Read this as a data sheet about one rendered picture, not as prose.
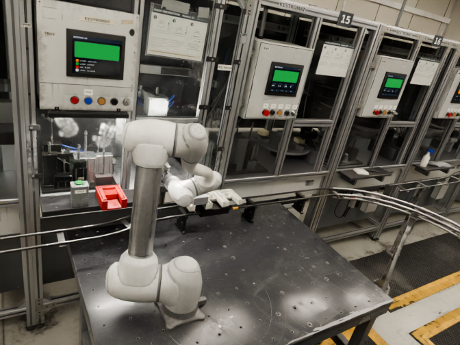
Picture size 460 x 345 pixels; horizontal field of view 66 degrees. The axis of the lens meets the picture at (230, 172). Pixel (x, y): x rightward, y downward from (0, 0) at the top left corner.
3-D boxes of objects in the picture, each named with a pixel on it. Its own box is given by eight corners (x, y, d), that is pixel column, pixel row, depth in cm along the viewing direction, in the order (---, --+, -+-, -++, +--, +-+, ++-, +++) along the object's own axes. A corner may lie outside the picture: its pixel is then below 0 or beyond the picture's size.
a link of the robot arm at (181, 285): (200, 315, 152) (208, 276, 143) (156, 314, 149) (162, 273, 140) (197, 288, 167) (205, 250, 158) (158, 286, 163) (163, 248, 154)
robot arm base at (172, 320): (213, 317, 160) (215, 308, 158) (167, 331, 149) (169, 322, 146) (196, 289, 174) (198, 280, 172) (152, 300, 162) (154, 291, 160)
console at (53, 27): (40, 111, 158) (36, -2, 139) (34, 93, 179) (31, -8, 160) (133, 113, 180) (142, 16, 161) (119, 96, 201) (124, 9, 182)
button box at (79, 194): (71, 207, 175) (72, 186, 171) (69, 199, 181) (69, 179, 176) (88, 205, 180) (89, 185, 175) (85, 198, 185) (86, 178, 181)
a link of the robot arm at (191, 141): (205, 139, 151) (173, 135, 148) (213, 117, 135) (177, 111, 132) (204, 168, 146) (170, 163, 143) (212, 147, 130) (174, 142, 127)
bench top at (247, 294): (113, 424, 117) (114, 417, 116) (65, 237, 196) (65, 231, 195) (391, 305, 196) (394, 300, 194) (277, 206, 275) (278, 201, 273)
